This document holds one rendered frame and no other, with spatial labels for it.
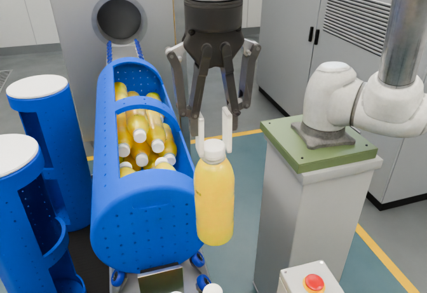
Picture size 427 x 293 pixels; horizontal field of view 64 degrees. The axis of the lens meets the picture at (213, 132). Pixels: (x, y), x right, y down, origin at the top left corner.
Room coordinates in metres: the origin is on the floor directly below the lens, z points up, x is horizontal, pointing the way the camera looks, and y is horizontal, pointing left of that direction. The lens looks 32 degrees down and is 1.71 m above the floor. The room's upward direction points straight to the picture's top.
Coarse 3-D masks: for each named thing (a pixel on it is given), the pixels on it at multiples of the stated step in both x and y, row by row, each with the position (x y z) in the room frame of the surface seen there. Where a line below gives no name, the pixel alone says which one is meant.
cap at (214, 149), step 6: (204, 144) 0.46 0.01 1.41; (210, 144) 0.46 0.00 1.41; (216, 144) 0.46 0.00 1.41; (222, 144) 0.46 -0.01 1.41; (204, 150) 0.44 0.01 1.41; (210, 150) 0.44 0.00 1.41; (216, 150) 0.44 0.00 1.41; (222, 150) 0.44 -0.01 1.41; (204, 156) 0.44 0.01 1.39; (210, 156) 0.44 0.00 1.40; (216, 156) 0.44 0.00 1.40; (222, 156) 0.44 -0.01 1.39
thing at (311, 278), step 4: (308, 276) 0.43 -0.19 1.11; (312, 276) 0.43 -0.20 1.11; (316, 276) 0.43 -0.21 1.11; (308, 280) 0.42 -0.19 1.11; (312, 280) 0.42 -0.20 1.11; (316, 280) 0.42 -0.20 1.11; (320, 280) 0.42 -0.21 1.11; (308, 284) 0.41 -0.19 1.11; (312, 284) 0.41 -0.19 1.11; (316, 284) 0.41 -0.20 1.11; (320, 284) 0.41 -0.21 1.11; (312, 288) 0.40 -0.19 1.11; (316, 288) 0.40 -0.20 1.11; (320, 288) 0.40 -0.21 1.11
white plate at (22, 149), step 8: (0, 136) 1.07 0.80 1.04; (8, 136) 1.07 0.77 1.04; (16, 136) 1.07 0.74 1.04; (24, 136) 1.07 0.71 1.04; (0, 144) 1.02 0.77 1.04; (8, 144) 1.02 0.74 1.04; (16, 144) 1.02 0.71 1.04; (24, 144) 1.02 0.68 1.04; (32, 144) 1.02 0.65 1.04; (0, 152) 0.97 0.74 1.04; (8, 152) 0.97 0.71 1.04; (16, 152) 0.97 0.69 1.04; (24, 152) 0.97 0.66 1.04; (32, 152) 0.97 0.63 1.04; (0, 160) 0.92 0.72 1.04; (8, 160) 0.92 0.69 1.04; (16, 160) 0.92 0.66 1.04; (24, 160) 0.92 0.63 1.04; (0, 168) 0.88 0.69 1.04; (8, 168) 0.88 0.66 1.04; (16, 168) 0.88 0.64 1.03; (0, 176) 0.84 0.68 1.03
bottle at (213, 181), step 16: (208, 160) 0.44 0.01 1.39; (224, 160) 0.45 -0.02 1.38; (208, 176) 0.43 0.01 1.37; (224, 176) 0.43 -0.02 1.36; (208, 192) 0.42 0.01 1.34; (224, 192) 0.43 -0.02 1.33; (208, 208) 0.42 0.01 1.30; (224, 208) 0.43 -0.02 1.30; (208, 224) 0.42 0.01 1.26; (224, 224) 0.43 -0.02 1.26; (208, 240) 0.42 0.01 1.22; (224, 240) 0.43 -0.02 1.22
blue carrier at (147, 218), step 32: (128, 64) 1.39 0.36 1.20; (160, 96) 1.41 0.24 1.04; (96, 128) 0.93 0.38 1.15; (96, 160) 0.75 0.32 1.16; (96, 192) 0.61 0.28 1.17; (128, 192) 0.55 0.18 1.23; (160, 192) 0.56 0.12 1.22; (192, 192) 0.58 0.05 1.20; (96, 224) 0.52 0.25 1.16; (128, 224) 0.54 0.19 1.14; (160, 224) 0.56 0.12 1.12; (192, 224) 0.58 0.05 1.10; (128, 256) 0.53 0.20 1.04; (160, 256) 0.55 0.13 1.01
